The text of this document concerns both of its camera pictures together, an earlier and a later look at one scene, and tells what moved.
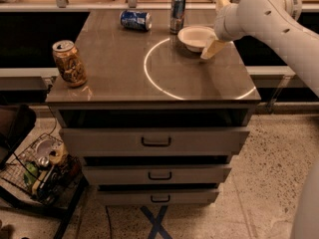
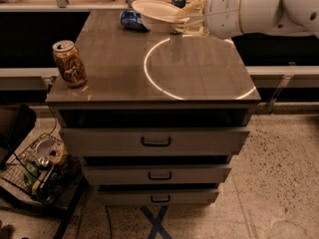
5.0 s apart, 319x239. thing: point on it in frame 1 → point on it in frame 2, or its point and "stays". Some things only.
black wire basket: [47, 169] stays
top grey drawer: [152, 141] stays
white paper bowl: [195, 38] → [159, 16]
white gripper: [221, 25] → [221, 14]
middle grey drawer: [154, 174] stays
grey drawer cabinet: [151, 121] stays
